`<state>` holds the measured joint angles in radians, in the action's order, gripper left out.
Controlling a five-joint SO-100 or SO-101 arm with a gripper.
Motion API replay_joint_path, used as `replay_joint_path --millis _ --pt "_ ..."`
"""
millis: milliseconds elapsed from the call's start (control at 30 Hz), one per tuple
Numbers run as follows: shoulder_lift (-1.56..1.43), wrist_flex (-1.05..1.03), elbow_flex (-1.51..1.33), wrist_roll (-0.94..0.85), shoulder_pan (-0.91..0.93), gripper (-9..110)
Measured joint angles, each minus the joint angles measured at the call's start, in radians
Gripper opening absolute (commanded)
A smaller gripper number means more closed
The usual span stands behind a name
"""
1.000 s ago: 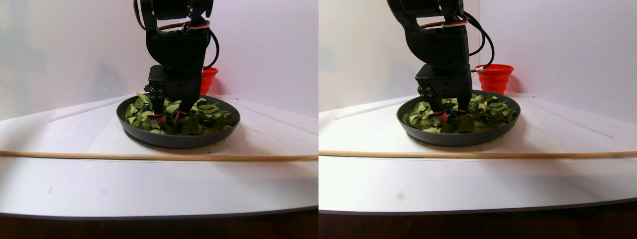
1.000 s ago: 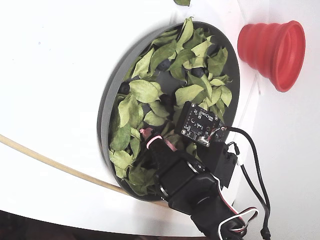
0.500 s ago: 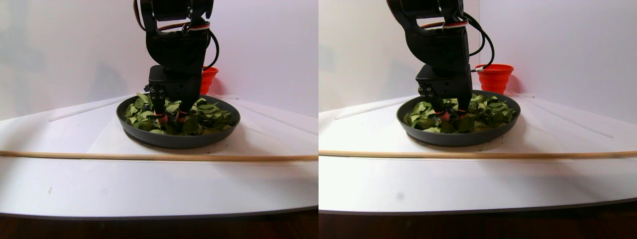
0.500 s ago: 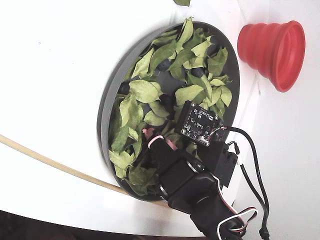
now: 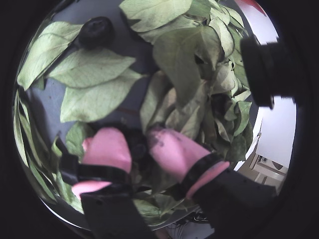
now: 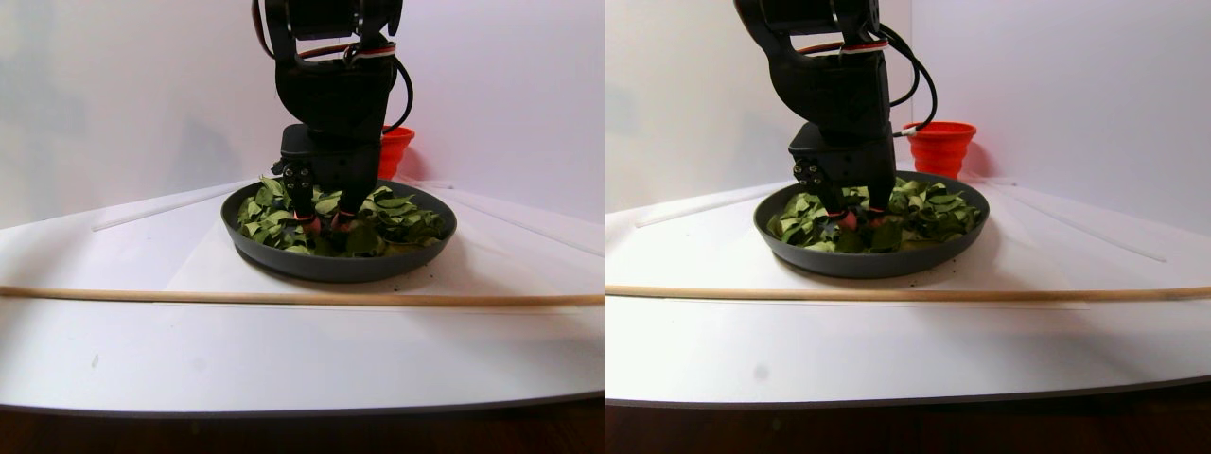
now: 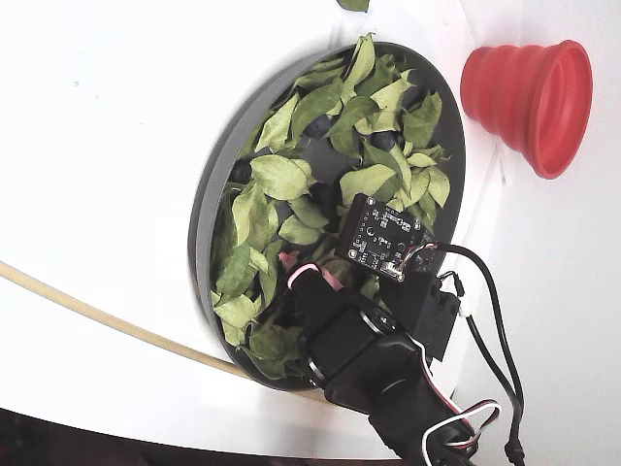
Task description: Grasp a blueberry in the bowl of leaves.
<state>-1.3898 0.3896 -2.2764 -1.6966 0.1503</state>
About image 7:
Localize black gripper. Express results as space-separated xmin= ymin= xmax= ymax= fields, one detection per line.
xmin=278 ymin=250 xmax=407 ymax=385

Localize pile of green leaves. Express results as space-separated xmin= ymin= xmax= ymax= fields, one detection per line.
xmin=211 ymin=32 xmax=452 ymax=380

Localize dark grey round bowl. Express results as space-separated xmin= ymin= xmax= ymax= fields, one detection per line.
xmin=187 ymin=41 xmax=468 ymax=392

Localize long wooden stick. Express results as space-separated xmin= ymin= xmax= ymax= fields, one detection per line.
xmin=0 ymin=260 xmax=336 ymax=404

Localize red collapsible silicone cup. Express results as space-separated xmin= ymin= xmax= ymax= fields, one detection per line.
xmin=459 ymin=39 xmax=594 ymax=181

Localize black camera circuit board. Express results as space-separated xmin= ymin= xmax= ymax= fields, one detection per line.
xmin=333 ymin=192 xmax=424 ymax=283

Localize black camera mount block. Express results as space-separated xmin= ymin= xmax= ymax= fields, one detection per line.
xmin=401 ymin=242 xmax=463 ymax=363

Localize black cable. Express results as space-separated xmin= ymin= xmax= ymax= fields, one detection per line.
xmin=434 ymin=242 xmax=528 ymax=466

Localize red white black servo wire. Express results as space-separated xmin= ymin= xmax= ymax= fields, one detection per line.
xmin=420 ymin=339 xmax=504 ymax=466

